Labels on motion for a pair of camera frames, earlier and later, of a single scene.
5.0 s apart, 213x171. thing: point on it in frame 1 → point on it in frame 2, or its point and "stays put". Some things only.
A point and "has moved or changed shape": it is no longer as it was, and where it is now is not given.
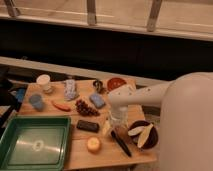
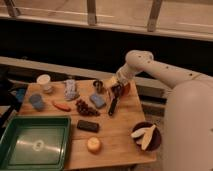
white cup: x=44 y=80 stays put
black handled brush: x=122 y=136 has moved or changed shape
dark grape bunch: x=85 y=110 stays put
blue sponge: x=97 y=100 stays put
